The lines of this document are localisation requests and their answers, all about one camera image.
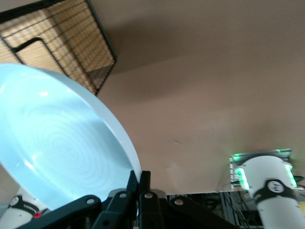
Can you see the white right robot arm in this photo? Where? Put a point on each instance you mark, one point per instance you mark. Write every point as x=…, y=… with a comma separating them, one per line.
x=14, y=214

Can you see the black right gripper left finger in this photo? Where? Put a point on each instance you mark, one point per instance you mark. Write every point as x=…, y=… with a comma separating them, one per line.
x=119, y=207

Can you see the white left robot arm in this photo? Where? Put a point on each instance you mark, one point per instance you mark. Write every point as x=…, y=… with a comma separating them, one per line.
x=274, y=210

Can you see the light blue plate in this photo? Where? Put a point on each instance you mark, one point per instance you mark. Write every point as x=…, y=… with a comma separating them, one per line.
x=59, y=133

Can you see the wooden basket floor board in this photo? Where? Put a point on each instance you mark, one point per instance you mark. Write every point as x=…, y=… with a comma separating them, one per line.
x=76, y=43

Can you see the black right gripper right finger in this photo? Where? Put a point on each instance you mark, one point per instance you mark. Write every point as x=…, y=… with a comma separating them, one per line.
x=152, y=210

